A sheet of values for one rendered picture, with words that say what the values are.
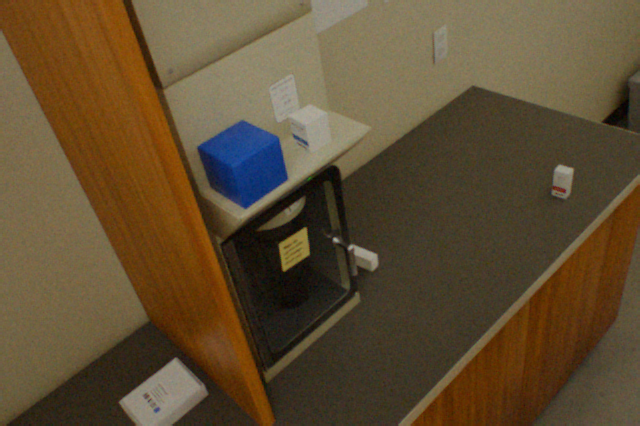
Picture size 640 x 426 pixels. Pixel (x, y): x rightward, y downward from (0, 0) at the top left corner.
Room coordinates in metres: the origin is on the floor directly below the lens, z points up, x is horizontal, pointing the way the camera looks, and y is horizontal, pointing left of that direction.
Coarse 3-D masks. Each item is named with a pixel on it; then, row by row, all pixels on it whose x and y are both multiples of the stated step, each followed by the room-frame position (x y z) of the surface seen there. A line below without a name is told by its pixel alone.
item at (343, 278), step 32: (320, 192) 1.01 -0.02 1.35; (256, 224) 0.92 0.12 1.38; (288, 224) 0.96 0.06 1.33; (320, 224) 1.00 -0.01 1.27; (256, 256) 0.91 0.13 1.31; (320, 256) 0.99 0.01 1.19; (256, 288) 0.89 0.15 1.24; (288, 288) 0.94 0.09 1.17; (320, 288) 0.98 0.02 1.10; (352, 288) 1.04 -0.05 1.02; (288, 320) 0.92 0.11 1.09; (320, 320) 0.97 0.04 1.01; (288, 352) 0.91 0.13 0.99
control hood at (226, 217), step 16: (336, 128) 0.99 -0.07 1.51; (352, 128) 0.98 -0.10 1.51; (368, 128) 0.97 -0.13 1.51; (288, 144) 0.97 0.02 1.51; (336, 144) 0.94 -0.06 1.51; (352, 144) 0.94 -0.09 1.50; (288, 160) 0.92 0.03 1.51; (304, 160) 0.91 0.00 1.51; (320, 160) 0.90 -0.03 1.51; (288, 176) 0.87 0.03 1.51; (304, 176) 0.87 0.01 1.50; (208, 192) 0.87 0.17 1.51; (272, 192) 0.84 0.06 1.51; (208, 208) 0.87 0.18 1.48; (224, 208) 0.82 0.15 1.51; (240, 208) 0.81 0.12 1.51; (256, 208) 0.81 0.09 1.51; (224, 224) 0.83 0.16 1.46; (240, 224) 0.80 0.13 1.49
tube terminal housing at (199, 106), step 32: (288, 32) 1.03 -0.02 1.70; (224, 64) 0.95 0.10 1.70; (256, 64) 0.98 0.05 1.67; (288, 64) 1.02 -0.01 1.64; (320, 64) 1.06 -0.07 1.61; (160, 96) 0.89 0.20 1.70; (192, 96) 0.90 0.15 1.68; (224, 96) 0.94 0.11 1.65; (256, 96) 0.97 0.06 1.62; (320, 96) 1.06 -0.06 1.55; (192, 128) 0.89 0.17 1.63; (224, 128) 0.93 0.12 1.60; (288, 128) 1.00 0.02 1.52; (192, 160) 0.88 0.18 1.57; (256, 352) 0.88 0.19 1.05
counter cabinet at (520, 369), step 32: (608, 224) 1.31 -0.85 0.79; (576, 256) 1.20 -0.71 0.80; (608, 256) 1.34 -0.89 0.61; (544, 288) 1.10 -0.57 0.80; (576, 288) 1.22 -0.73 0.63; (608, 288) 1.37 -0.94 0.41; (512, 320) 1.01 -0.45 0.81; (544, 320) 1.11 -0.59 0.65; (576, 320) 1.24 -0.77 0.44; (608, 320) 1.41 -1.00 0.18; (480, 352) 0.93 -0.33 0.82; (512, 352) 1.02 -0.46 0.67; (544, 352) 1.13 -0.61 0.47; (576, 352) 1.27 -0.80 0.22; (448, 384) 0.85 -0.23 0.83; (480, 384) 0.93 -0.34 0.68; (512, 384) 1.02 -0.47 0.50; (544, 384) 1.15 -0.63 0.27; (448, 416) 0.85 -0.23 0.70; (480, 416) 0.93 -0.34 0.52; (512, 416) 1.03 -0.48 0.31
